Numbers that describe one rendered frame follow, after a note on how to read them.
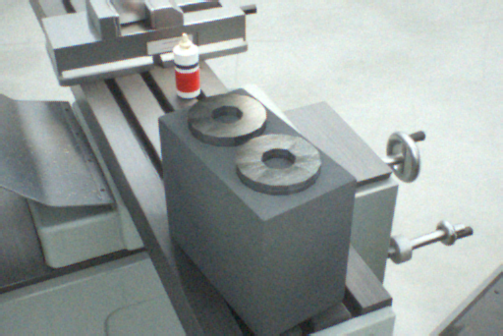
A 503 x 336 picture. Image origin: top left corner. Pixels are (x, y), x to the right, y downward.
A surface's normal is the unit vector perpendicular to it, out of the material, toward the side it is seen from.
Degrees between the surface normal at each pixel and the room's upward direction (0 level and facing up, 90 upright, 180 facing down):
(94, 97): 0
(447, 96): 0
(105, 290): 90
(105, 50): 90
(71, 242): 90
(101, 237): 90
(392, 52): 0
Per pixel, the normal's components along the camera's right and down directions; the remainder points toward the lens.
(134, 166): 0.00, -0.79
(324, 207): 0.56, 0.51
